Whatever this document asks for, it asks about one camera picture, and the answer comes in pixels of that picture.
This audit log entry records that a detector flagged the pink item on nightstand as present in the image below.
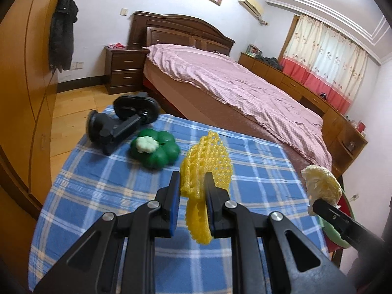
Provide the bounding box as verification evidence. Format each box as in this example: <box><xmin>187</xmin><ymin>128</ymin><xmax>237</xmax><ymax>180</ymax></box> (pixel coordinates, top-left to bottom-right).
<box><xmin>108</xmin><ymin>43</ymin><xmax>126</xmax><ymax>49</ymax></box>

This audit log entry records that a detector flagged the red green-rimmed trash bin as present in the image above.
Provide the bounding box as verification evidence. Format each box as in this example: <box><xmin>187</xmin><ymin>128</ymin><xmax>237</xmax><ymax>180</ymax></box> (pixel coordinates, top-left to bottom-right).
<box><xmin>317</xmin><ymin>192</ymin><xmax>355</xmax><ymax>253</ymax></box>

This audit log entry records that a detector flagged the cream paper ball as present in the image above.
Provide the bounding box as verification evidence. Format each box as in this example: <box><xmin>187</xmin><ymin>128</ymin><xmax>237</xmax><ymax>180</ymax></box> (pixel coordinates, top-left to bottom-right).
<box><xmin>301</xmin><ymin>165</ymin><xmax>342</xmax><ymax>216</ymax></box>

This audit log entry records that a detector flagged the long wooden cabinet desk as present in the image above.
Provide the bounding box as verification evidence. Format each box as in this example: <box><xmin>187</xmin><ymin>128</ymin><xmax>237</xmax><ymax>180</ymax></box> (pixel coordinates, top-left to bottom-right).
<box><xmin>238</xmin><ymin>53</ymin><xmax>368</xmax><ymax>177</ymax></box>

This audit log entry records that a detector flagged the floral cream red curtain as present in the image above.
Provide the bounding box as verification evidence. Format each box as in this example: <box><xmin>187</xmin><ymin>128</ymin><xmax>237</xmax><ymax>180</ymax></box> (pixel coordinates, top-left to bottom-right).
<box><xmin>280</xmin><ymin>15</ymin><xmax>369</xmax><ymax>114</ymax></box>

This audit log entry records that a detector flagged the wall air conditioner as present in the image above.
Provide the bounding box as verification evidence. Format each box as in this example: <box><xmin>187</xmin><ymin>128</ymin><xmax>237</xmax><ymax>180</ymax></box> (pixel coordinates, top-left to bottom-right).
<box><xmin>239</xmin><ymin>0</ymin><xmax>268</xmax><ymax>25</ymax></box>

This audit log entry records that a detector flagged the blue plaid tablecloth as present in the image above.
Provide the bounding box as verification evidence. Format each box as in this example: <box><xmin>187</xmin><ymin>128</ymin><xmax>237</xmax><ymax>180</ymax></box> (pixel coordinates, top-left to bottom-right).
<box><xmin>28</xmin><ymin>129</ymin><xmax>327</xmax><ymax>293</ymax></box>

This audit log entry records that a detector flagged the dark wooden nightstand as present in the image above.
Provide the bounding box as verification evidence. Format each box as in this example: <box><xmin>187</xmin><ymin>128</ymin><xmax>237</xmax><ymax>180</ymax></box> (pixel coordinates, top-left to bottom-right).
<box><xmin>104</xmin><ymin>47</ymin><xmax>149</xmax><ymax>94</ymax></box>

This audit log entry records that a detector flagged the red cup on cabinet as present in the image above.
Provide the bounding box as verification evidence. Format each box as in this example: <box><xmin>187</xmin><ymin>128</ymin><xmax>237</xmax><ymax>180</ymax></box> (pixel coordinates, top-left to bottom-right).
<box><xmin>357</xmin><ymin>122</ymin><xmax>366</xmax><ymax>133</ymax></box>

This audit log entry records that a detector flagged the bed with pink cover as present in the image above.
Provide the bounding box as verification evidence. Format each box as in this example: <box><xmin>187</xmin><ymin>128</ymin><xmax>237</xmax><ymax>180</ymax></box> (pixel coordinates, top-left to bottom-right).
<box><xmin>144</xmin><ymin>44</ymin><xmax>332</xmax><ymax>169</ymax></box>

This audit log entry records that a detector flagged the dark wooden headboard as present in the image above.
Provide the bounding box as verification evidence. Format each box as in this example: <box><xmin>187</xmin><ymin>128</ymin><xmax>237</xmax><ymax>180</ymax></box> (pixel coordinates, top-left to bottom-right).
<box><xmin>128</xmin><ymin>11</ymin><xmax>234</xmax><ymax>55</ymax></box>

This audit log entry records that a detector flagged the dark clothes pile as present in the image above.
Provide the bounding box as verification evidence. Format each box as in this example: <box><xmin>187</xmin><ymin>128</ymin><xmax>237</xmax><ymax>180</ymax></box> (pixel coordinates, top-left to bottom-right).
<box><xmin>255</xmin><ymin>55</ymin><xmax>283</xmax><ymax>71</ymax></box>

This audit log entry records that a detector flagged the yellow foam net square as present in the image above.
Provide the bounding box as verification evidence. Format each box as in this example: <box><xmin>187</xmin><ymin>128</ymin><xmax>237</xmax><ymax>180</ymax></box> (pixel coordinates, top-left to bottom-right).
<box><xmin>180</xmin><ymin>131</ymin><xmax>233</xmax><ymax>245</ymax></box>

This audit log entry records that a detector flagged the green clover toy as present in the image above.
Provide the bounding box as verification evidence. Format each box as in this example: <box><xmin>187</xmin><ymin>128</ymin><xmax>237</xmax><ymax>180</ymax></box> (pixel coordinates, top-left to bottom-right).
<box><xmin>130</xmin><ymin>128</ymin><xmax>181</xmax><ymax>170</ymax></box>

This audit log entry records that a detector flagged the black hanging jacket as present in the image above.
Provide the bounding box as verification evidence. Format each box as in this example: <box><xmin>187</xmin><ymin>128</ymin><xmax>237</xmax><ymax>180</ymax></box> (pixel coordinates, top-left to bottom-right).
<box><xmin>49</xmin><ymin>0</ymin><xmax>78</xmax><ymax>72</ymax></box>

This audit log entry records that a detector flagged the wooden wardrobe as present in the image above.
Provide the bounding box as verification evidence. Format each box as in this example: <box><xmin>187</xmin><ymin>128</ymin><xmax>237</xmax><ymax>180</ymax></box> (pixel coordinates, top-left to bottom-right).
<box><xmin>1</xmin><ymin>0</ymin><xmax>60</xmax><ymax>218</ymax></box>

